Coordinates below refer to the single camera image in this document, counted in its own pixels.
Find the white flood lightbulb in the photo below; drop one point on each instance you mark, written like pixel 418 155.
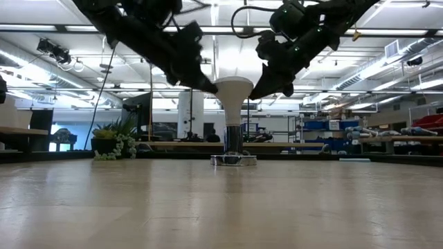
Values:
pixel 233 93

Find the chrome lamp socket base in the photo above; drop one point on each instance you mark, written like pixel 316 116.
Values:
pixel 233 141

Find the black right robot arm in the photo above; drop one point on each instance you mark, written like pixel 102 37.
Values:
pixel 346 10

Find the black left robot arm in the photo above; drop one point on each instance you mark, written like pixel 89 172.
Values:
pixel 104 14

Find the black tripod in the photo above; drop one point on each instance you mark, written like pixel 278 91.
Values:
pixel 190 114

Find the black monitor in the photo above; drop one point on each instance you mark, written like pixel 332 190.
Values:
pixel 142 110

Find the thin black pole stand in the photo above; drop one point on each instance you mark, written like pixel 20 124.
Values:
pixel 248 117

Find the blue storage bins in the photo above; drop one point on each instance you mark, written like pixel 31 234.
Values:
pixel 315 125

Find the person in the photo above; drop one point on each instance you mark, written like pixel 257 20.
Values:
pixel 213 137

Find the yellow hanging tag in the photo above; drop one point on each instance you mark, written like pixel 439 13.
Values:
pixel 356 35

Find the small potted green plant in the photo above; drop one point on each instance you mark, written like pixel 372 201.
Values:
pixel 114 141

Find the light blue square pad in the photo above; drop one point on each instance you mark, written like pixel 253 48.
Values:
pixel 354 160

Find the black ceiling-mounted device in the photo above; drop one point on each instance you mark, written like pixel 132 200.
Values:
pixel 55 52

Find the light wooden table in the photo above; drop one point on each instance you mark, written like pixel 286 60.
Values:
pixel 415 139
pixel 20 130

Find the black cabinet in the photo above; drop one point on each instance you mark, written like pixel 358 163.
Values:
pixel 41 128

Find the red bin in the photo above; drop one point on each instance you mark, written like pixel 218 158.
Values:
pixel 429 121

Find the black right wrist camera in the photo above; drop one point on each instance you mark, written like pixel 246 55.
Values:
pixel 266 45

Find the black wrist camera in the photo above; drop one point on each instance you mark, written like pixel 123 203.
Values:
pixel 190 34
pixel 266 45

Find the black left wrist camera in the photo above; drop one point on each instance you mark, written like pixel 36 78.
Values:
pixel 190 34

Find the black security camera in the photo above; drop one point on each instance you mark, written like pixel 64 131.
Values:
pixel 414 61

